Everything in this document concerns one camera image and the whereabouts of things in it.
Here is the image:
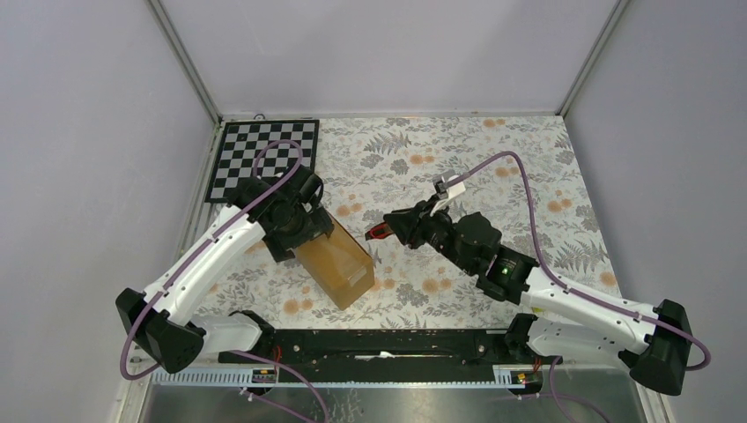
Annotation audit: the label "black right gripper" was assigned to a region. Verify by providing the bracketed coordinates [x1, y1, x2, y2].
[382, 193, 477, 275]

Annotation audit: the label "red black utility knife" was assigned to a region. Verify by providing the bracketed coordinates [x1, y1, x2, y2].
[365, 223, 393, 241]

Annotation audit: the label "brown cardboard express box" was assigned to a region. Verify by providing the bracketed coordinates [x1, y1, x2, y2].
[294, 213, 375, 310]

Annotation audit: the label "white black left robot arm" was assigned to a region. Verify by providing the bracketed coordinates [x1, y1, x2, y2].
[115, 166, 333, 374]

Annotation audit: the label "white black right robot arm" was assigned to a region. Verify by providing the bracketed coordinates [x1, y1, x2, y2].
[366, 201, 692, 396]

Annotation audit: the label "black white checkerboard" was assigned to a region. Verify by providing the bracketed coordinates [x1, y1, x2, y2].
[204, 120, 320, 204]

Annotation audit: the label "floral patterned table mat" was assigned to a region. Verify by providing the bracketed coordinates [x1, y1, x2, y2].
[197, 116, 619, 329]

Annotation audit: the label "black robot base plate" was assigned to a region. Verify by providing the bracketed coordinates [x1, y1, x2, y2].
[251, 329, 552, 383]

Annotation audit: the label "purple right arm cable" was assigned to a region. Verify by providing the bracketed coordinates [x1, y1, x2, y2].
[446, 151, 713, 423]

